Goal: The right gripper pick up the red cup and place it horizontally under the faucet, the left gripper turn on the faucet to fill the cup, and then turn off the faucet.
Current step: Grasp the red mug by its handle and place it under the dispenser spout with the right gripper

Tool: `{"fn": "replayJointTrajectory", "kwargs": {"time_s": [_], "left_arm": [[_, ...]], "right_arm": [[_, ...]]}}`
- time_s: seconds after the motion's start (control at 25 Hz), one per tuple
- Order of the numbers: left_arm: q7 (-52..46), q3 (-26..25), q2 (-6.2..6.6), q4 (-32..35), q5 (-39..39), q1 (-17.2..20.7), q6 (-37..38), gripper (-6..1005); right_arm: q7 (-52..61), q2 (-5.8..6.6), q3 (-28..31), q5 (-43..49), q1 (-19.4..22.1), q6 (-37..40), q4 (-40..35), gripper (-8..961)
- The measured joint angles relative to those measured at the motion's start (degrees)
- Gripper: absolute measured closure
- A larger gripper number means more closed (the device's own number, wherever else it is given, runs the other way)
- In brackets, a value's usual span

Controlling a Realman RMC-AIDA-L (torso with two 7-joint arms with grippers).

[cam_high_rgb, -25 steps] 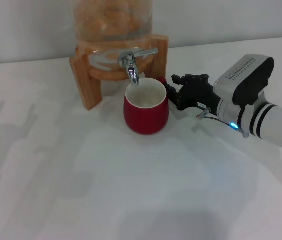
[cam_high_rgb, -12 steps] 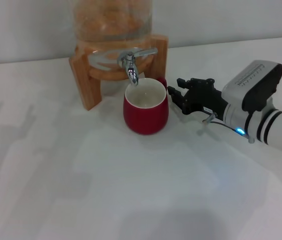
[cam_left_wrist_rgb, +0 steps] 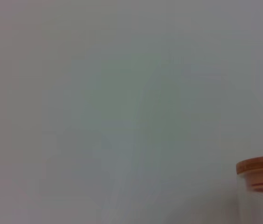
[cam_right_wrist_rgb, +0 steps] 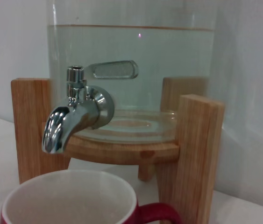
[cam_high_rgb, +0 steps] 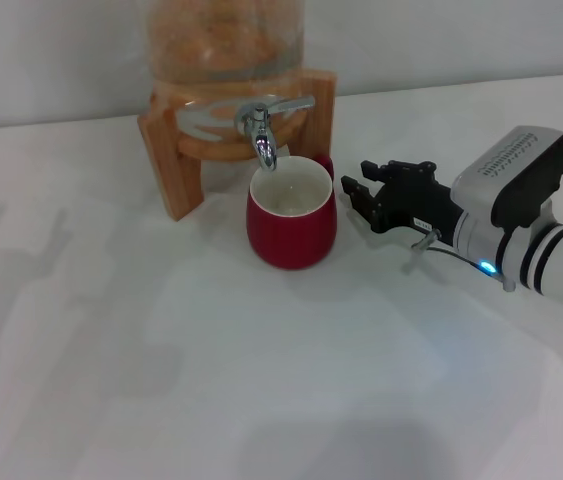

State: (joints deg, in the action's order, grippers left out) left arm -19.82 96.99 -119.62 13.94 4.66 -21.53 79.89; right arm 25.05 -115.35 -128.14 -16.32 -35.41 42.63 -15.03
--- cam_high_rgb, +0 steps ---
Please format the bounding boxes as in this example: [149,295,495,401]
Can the chrome faucet with lever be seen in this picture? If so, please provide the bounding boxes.
[233,95,317,172]

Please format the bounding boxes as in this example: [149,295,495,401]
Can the right gripper cable with plug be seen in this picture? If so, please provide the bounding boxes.
[410,229,501,279]

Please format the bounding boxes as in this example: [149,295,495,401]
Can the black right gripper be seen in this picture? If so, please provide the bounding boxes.
[341,159,465,239]

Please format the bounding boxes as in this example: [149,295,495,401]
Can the glass beverage dispenser jar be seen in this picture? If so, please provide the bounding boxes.
[144,0,308,151]

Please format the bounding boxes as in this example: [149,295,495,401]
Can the red ceramic cup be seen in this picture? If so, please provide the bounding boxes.
[245,154,337,271]

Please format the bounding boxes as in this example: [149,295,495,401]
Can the wooden dispenser stand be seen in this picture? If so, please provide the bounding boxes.
[136,68,337,222]

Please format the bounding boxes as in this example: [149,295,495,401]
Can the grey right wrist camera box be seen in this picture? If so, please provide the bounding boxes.
[450,125,563,232]

